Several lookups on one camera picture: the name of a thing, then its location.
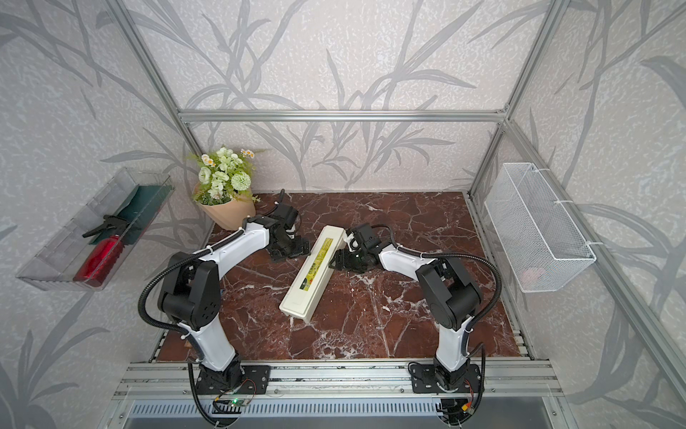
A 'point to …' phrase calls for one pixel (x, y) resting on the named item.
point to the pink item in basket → (530, 276)
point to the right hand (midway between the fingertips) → (334, 264)
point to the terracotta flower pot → (230, 214)
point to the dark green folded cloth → (138, 212)
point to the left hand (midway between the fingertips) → (303, 254)
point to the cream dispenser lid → (313, 274)
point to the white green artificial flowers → (223, 177)
